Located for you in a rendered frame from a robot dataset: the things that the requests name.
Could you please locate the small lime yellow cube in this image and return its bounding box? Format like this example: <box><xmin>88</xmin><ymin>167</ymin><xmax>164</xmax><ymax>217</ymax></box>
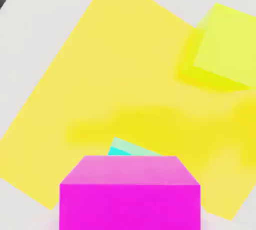
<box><xmin>175</xmin><ymin>2</ymin><xmax>256</xmax><ymax>93</ymax></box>

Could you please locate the large yellow box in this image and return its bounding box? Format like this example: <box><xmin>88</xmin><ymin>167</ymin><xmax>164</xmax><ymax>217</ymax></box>
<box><xmin>0</xmin><ymin>0</ymin><xmax>256</xmax><ymax>222</ymax></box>

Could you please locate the small cyan cube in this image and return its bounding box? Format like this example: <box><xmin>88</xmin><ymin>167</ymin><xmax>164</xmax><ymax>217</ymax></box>
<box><xmin>107</xmin><ymin>136</ymin><xmax>165</xmax><ymax>157</ymax></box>

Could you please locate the small magenta cube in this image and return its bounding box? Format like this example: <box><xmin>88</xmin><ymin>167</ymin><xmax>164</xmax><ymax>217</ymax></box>
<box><xmin>59</xmin><ymin>155</ymin><xmax>202</xmax><ymax>230</ymax></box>

